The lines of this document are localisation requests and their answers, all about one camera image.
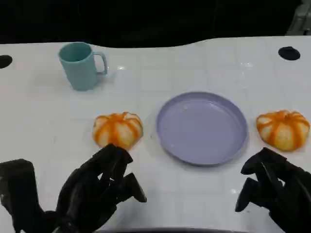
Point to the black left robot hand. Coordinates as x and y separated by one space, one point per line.
82 191

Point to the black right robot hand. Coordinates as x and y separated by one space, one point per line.
289 189

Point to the orange and white bread roll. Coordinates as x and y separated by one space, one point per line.
116 129
283 131

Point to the lilac plate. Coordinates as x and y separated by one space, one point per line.
201 128

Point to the pale green mug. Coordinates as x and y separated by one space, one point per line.
79 72

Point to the black round table grommet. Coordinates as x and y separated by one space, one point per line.
289 53
4 61

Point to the grey machine in background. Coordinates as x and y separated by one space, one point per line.
301 21

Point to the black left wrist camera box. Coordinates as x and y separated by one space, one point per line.
19 189

